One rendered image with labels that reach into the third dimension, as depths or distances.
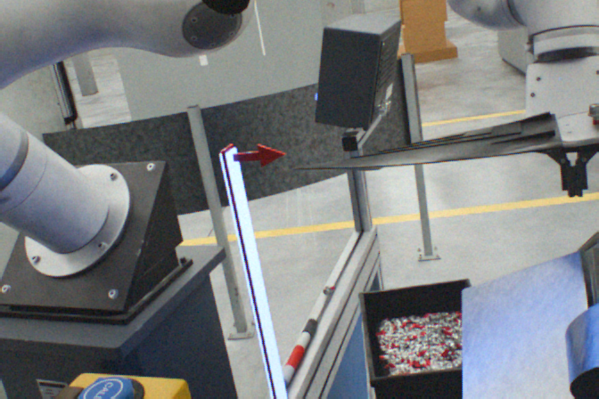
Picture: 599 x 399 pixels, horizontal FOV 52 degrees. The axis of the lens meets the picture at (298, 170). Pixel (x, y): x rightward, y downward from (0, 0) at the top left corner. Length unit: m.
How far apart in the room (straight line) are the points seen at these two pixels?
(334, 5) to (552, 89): 4.10
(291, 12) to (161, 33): 6.03
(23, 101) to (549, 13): 2.05
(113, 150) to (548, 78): 1.88
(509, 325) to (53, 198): 0.60
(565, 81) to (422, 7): 7.88
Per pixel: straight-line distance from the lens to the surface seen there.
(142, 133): 2.40
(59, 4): 0.66
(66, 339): 0.93
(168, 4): 0.58
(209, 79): 6.87
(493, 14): 0.88
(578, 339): 0.46
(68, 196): 0.92
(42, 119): 2.59
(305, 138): 2.46
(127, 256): 0.93
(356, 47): 1.17
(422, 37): 8.72
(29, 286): 1.03
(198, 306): 1.04
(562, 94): 0.82
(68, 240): 0.96
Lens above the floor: 1.34
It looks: 17 degrees down
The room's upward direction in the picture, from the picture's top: 10 degrees counter-clockwise
